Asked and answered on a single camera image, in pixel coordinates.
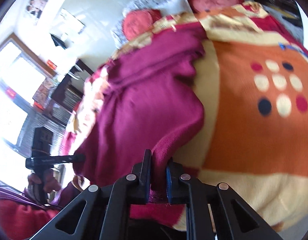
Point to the white pillow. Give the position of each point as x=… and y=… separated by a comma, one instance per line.
x=173, y=7

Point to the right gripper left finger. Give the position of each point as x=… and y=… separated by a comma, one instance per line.
x=102, y=212

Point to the framed wall picture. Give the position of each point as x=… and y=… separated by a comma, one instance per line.
x=36, y=7

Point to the maroon fleece garment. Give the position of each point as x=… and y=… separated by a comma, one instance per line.
x=149, y=104

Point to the person left hand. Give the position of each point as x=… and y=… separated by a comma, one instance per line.
x=40, y=185

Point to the dark wooden desk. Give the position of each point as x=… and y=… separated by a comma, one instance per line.
x=64, y=97

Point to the large red heart cushion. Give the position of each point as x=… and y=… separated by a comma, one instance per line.
x=208, y=5

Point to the red sleeve left forearm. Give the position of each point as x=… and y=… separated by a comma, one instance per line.
x=21, y=217

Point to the orange red patterned blanket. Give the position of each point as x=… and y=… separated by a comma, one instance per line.
x=253, y=84

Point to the small red heart cushion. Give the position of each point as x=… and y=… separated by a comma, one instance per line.
x=138, y=22

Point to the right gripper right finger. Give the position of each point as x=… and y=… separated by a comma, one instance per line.
x=214, y=212

